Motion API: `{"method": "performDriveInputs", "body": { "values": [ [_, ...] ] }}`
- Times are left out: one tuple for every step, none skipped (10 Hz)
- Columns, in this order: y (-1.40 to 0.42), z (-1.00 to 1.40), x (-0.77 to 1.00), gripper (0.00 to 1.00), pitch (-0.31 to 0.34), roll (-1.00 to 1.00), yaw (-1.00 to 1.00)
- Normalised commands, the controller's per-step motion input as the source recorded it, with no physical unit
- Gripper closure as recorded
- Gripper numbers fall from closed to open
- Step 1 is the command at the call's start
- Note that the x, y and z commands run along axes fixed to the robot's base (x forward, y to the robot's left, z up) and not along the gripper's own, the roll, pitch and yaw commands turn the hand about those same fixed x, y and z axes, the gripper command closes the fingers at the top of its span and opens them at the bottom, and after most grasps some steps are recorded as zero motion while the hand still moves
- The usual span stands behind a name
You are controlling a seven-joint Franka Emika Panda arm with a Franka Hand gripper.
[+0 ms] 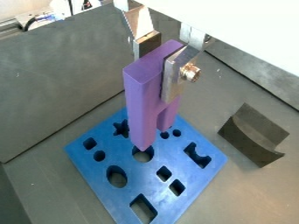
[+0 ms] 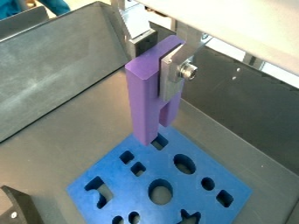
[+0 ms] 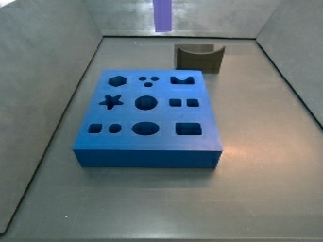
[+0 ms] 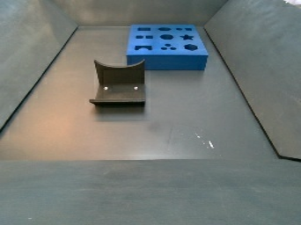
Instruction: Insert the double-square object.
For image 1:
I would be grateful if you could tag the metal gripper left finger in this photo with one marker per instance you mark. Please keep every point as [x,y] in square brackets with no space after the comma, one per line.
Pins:
[146,37]

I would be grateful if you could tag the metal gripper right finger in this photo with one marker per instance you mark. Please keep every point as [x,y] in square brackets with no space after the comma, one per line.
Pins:
[179,67]

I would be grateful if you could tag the purple double-square peg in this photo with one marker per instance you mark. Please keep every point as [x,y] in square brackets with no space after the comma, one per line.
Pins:
[150,114]

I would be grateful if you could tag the dark curved foam piece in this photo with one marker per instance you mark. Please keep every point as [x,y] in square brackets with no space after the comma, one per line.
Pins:
[254,135]

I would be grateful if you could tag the blue shape-sorting block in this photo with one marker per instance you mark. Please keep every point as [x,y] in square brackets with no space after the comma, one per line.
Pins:
[146,187]

